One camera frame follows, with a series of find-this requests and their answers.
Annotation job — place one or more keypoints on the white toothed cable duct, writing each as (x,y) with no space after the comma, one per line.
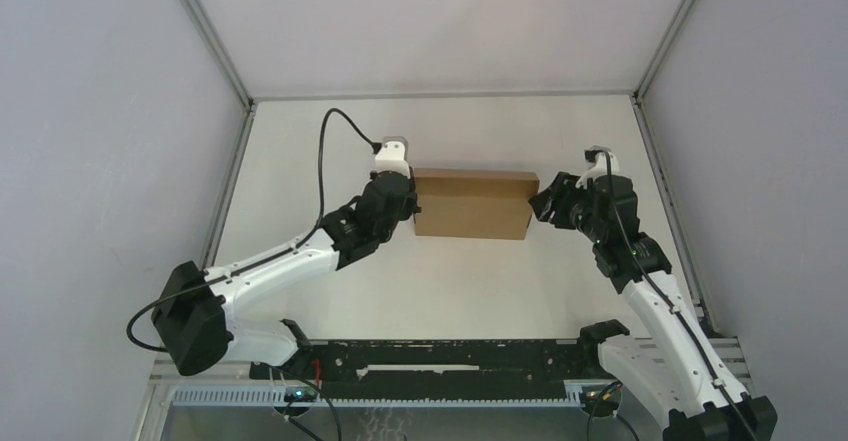
(301,396)

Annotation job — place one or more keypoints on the brown cardboard box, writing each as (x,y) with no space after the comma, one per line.
(478,204)

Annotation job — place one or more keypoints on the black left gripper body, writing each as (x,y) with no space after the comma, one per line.
(409,210)

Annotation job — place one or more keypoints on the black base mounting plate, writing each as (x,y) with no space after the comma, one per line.
(403,384)

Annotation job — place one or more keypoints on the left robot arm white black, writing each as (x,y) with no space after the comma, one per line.
(199,315)

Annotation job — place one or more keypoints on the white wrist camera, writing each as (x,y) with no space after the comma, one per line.
(392,156)
(600,161)

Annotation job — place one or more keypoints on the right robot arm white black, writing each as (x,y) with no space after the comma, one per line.
(691,392)

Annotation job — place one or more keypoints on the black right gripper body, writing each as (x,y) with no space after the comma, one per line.
(575,205)

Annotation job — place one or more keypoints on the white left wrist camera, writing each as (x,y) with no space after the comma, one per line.
(392,156)

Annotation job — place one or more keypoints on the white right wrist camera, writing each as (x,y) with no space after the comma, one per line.
(600,161)

